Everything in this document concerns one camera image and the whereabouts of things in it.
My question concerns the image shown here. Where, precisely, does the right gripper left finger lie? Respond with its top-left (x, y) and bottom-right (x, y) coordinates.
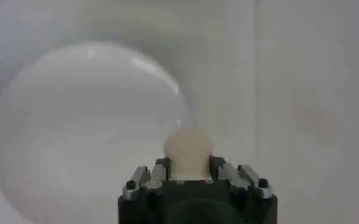
top-left (123, 157), bottom-right (171, 201)

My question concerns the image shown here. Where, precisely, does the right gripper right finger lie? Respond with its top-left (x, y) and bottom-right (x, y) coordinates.
top-left (209, 155), bottom-right (273, 200)

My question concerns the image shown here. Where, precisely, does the round white plate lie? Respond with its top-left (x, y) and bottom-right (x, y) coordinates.
top-left (0, 41), bottom-right (192, 224)

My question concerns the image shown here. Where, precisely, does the white steamed bun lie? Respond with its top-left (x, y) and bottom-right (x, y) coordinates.
top-left (163, 127), bottom-right (214, 181)

